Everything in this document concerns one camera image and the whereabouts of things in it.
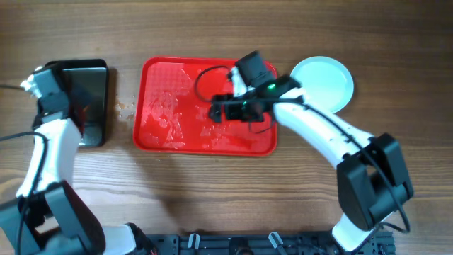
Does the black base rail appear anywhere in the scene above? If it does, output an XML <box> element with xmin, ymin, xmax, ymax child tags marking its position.
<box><xmin>147</xmin><ymin>230</ymin><xmax>396</xmax><ymax>255</ymax></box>

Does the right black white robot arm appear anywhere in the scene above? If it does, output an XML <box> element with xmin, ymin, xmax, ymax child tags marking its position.
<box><xmin>209</xmin><ymin>75</ymin><xmax>414</xmax><ymax>254</ymax></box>

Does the red plastic tray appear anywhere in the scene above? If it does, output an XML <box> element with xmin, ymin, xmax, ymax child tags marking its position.
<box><xmin>132</xmin><ymin>56</ymin><xmax>277</xmax><ymax>157</ymax></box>

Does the light blue plate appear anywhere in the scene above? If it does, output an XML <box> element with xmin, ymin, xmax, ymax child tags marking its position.
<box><xmin>290</xmin><ymin>56</ymin><xmax>355</xmax><ymax>113</ymax></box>

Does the black water tray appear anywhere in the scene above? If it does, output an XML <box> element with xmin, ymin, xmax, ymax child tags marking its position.
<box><xmin>45</xmin><ymin>59</ymin><xmax>109</xmax><ymax>148</ymax></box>

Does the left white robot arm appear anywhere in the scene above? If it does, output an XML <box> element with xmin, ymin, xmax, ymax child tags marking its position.
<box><xmin>1</xmin><ymin>81</ymin><xmax>156</xmax><ymax>254</ymax></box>

